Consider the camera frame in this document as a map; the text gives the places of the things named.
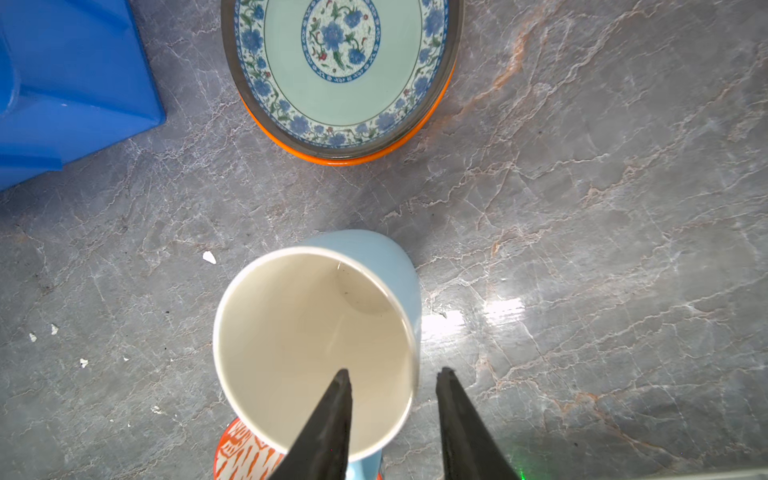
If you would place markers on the blue floral green plate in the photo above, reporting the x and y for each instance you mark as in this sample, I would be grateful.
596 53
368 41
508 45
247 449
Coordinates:
341 83

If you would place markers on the blue plastic bin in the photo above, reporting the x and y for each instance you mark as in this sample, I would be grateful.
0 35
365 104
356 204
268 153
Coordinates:
74 80

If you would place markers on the orange patterned bowl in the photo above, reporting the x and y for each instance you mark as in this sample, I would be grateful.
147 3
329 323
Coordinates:
240 454

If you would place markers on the light blue ceramic mug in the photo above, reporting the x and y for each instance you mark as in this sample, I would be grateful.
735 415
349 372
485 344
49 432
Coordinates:
289 321

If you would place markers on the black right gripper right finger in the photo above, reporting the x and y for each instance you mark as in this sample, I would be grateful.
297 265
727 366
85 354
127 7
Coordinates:
468 449

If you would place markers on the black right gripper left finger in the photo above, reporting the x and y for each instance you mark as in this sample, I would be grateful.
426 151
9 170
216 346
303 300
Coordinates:
321 450

